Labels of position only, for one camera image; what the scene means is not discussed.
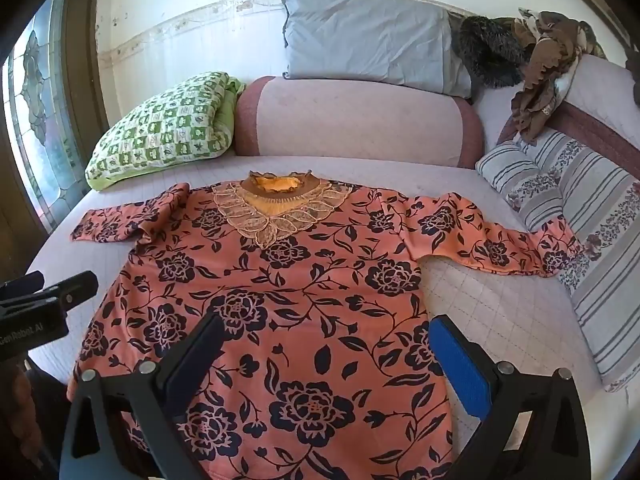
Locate dark furry cloth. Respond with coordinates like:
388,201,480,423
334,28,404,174
452,14,531,101

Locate orange floral blouse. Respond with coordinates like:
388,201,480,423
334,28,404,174
67,170,583,480

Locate grey-blue pillow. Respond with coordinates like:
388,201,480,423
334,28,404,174
281,0,473,98

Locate stained glass window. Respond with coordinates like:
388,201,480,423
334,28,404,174
0,0,97,233

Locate green checkered pillow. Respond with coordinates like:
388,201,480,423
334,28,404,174
84,71,247,192

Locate pink maroon bolster cushion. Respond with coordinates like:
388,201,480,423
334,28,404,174
234,76,485,170
472,52,640,161

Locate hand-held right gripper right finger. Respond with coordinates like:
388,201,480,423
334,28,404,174
429,314,592,480

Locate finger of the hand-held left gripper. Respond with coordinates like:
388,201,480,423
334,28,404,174
42,271,99,309
0,271,46,306

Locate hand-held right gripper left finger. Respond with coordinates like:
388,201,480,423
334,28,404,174
59,312,227,480

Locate brown crumpled clothes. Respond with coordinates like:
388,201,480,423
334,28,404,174
510,7,608,143

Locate striped floral pillow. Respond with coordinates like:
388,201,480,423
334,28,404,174
475,127,640,393

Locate bed with quilted sheet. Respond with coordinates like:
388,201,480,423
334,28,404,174
25,152,618,480

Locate person's left forearm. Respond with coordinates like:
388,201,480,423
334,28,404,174
0,365,48,467

